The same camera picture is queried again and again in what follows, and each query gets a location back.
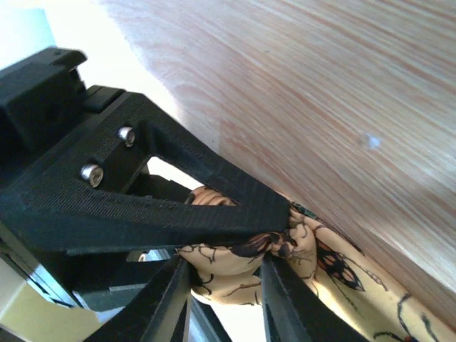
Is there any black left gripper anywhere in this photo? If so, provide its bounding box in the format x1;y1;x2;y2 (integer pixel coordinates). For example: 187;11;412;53
1;48;125;196

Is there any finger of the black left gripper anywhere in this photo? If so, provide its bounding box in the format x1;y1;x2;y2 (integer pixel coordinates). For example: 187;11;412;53
1;92;289;254
53;249;179;304

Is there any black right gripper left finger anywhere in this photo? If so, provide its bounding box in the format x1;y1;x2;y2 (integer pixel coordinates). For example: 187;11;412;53
86;256;191;342

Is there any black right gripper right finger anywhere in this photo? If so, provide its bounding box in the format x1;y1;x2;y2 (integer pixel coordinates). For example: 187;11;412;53
261;254;366;342

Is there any yellow beetle print tie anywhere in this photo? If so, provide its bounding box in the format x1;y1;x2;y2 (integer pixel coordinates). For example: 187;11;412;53
179;203;455;341

